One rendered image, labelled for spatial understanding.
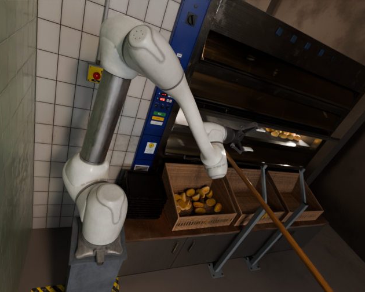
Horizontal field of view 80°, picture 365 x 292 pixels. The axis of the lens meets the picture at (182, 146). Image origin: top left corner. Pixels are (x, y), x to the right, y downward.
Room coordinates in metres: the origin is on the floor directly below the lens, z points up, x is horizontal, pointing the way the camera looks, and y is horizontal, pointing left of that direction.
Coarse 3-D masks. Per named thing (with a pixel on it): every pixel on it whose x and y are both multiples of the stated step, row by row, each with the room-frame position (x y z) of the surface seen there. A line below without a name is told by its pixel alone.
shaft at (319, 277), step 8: (232, 160) 1.35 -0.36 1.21; (240, 176) 1.23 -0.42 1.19; (248, 184) 1.16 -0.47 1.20; (256, 192) 1.10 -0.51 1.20; (264, 208) 1.00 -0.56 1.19; (272, 216) 0.95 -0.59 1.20; (280, 224) 0.91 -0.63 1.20; (288, 232) 0.87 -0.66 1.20; (288, 240) 0.84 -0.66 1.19; (296, 248) 0.80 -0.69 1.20; (304, 256) 0.76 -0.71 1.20; (312, 264) 0.73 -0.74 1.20; (312, 272) 0.70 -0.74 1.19; (320, 280) 0.67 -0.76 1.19; (328, 288) 0.65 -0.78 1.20
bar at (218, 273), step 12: (192, 156) 1.25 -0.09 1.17; (264, 168) 1.57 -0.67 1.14; (288, 168) 1.72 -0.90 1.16; (300, 168) 1.81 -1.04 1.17; (264, 180) 1.52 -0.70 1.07; (300, 180) 1.78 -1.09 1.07; (264, 192) 1.46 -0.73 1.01; (300, 204) 1.68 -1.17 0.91; (240, 240) 1.39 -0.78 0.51; (228, 252) 1.39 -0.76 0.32; (264, 252) 1.63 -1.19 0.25; (216, 264) 1.41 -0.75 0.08; (252, 264) 1.63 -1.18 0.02; (216, 276) 1.34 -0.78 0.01
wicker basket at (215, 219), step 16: (176, 176) 1.57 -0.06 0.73; (192, 176) 1.66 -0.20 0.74; (208, 176) 1.75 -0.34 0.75; (176, 192) 1.54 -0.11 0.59; (224, 192) 1.61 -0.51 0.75; (176, 208) 1.19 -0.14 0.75; (192, 208) 1.44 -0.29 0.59; (208, 208) 1.52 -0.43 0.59; (224, 208) 1.54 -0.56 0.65; (176, 224) 1.20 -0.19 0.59; (192, 224) 1.22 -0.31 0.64; (208, 224) 1.31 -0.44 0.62; (224, 224) 1.40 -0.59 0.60
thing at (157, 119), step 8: (160, 96) 1.42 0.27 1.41; (168, 96) 1.45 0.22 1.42; (160, 104) 1.43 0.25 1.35; (168, 104) 1.46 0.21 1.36; (152, 112) 1.41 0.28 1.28; (160, 112) 1.44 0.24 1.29; (168, 112) 1.47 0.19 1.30; (152, 120) 1.42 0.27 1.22; (160, 120) 1.45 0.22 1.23; (160, 128) 1.46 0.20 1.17
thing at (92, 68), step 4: (88, 64) 1.15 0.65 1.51; (92, 64) 1.17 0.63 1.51; (96, 64) 1.19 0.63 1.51; (100, 64) 1.22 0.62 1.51; (88, 68) 1.15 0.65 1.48; (92, 68) 1.16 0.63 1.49; (96, 68) 1.17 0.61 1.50; (100, 68) 1.18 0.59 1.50; (88, 72) 1.15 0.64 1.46; (92, 72) 1.16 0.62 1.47; (100, 72) 1.18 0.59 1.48; (88, 76) 1.15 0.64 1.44; (92, 76) 1.16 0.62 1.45; (88, 80) 1.15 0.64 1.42; (92, 80) 1.16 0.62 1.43; (96, 80) 1.17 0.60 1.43
